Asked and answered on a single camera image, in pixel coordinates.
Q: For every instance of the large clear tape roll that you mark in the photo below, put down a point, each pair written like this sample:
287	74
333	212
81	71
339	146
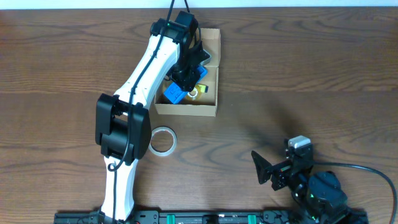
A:
163	141

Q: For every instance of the open cardboard box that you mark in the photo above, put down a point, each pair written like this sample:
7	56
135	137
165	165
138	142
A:
205	104

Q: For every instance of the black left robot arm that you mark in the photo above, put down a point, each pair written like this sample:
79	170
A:
123	128

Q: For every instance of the blue plastic tape dispenser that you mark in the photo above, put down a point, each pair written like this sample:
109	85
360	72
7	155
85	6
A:
175	94

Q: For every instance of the small yellow tape roll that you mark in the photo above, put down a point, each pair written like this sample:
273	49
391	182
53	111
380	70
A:
195	94

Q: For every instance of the yellow and black marker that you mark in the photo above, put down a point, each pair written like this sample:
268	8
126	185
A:
202	88

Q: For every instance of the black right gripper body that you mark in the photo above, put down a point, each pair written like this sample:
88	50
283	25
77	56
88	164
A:
283	178

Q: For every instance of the black mounting rail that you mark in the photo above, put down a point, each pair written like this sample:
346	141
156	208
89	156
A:
155	217

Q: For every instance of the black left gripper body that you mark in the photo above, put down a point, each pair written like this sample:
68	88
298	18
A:
186	70

